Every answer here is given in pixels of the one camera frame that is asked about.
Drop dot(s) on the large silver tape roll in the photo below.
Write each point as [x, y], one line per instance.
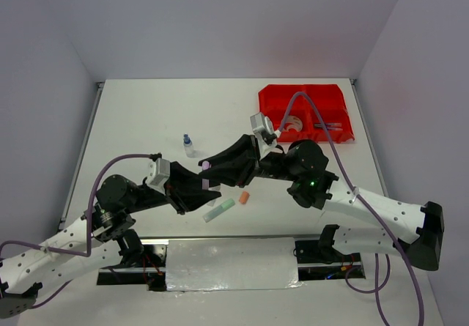
[293, 123]

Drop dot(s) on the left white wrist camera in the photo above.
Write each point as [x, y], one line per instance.
[159, 174]

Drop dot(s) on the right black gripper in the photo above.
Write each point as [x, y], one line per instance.
[238, 173]

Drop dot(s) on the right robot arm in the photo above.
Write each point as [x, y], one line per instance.
[412, 231]

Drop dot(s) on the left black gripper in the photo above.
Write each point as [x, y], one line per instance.
[187, 195]

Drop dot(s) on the purple highlighter cap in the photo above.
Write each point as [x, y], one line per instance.
[205, 165]

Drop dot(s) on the silver foil covered plate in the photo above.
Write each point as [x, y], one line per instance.
[231, 264]

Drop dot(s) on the orange highlighter cap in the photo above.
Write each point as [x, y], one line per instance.
[244, 197]

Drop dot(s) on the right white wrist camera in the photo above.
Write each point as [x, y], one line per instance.
[263, 129]

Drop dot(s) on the blue pen with label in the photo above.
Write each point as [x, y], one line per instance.
[329, 125]

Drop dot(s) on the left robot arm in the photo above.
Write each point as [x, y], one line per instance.
[102, 237]

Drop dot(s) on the dark blue pen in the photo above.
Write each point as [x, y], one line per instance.
[329, 129]

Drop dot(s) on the green highlighter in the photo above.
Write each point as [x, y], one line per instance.
[219, 210]

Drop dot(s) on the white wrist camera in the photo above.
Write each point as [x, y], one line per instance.
[263, 129]
[159, 174]

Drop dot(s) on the pink highlighter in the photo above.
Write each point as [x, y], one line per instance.
[213, 186]

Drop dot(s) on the clear blue-cap spray bottle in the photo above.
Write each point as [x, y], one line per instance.
[188, 146]

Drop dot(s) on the red compartment bin tray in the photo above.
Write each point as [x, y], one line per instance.
[329, 100]

